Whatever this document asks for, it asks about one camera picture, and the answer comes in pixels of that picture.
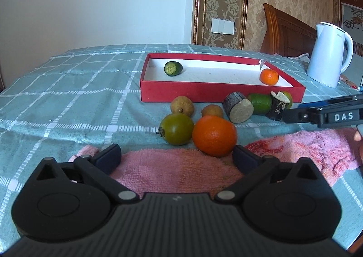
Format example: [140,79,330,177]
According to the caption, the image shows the wide sugarcane chunk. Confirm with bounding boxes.
[223,92,254,124]

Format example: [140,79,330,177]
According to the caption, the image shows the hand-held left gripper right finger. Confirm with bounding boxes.
[214,144,324,204]

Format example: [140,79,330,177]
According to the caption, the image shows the red packet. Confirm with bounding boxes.
[340,74,358,88]

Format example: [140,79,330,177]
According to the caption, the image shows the crumpled clothes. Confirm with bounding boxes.
[273,53,310,61]

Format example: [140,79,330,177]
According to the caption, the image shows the small mandarin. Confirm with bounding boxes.
[260,68,279,86]

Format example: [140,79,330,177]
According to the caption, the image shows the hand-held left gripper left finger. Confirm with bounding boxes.
[36,144,140,204]

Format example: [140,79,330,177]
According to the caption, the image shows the small brown round pear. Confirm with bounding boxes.
[201,104,224,119]

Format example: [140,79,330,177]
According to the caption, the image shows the dark green cucumber piece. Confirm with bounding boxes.
[164,61,183,77]

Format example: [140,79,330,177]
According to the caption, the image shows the large brown round pear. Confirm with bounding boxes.
[170,96,195,117]

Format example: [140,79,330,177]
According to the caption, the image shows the pink towel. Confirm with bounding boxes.
[69,128,363,198]

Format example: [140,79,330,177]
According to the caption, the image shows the person's right hand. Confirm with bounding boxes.
[353,123,363,142]

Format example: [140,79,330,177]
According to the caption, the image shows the large orange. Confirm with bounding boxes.
[192,115,238,158]

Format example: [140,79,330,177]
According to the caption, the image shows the light green cucumber piece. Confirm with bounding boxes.
[281,91,293,109]

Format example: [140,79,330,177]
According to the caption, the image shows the red shallow cardboard box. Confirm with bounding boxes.
[140,53,306,103]

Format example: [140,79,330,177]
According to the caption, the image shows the wooden headboard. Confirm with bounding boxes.
[260,3,317,57]

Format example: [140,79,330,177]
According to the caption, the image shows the gilded wall panel frame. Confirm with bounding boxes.
[191,0,249,50]

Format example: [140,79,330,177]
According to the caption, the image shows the narrow sugarcane chunk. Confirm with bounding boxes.
[266,91,290,121]

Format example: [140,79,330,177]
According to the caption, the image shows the white electric kettle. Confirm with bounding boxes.
[307,22,354,88]

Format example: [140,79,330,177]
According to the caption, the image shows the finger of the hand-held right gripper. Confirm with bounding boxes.
[297,95,363,109]
[282,107,319,125]

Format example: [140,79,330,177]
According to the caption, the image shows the white wall switch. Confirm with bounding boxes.
[211,18,235,34]

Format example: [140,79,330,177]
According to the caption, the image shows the teal checked bed sheet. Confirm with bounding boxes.
[0,44,363,246]

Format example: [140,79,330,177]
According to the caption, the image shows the green persimmon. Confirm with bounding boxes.
[157,113,196,146]

